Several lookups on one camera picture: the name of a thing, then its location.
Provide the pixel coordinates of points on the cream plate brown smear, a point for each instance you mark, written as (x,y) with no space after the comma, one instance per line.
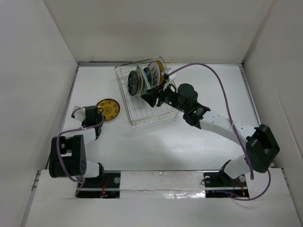
(141,82)

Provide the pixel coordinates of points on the metal wire dish rack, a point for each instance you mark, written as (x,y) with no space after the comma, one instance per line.
(139,113)

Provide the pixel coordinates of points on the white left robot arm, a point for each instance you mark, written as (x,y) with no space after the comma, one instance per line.
(68,149)

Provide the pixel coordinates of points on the white plate red characters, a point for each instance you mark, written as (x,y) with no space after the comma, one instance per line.
(155,73)

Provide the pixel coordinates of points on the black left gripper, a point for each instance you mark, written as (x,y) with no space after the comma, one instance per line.
(100,118)

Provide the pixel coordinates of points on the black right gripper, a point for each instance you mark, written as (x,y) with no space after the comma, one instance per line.
(157,92)

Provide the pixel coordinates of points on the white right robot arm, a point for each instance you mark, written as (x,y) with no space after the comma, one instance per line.
(259,144)

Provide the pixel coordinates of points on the light green rectangular dish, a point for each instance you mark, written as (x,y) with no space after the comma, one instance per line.
(147,84)

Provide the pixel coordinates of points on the yellow brown patterned plate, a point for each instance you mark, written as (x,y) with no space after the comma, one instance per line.
(110,108)

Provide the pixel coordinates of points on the blue floral round plate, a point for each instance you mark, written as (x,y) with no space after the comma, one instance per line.
(148,74)

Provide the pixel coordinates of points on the yellow woven pattern plate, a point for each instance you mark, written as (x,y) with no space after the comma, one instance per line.
(162,68)

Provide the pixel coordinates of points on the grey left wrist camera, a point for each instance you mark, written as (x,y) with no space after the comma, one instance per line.
(78,113)

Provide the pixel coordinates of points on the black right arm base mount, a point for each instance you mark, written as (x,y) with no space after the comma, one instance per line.
(224,188)

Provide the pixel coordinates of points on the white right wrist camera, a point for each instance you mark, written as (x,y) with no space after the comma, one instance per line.
(168,75)

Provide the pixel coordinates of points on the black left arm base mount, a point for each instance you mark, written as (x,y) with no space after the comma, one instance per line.
(106,188)

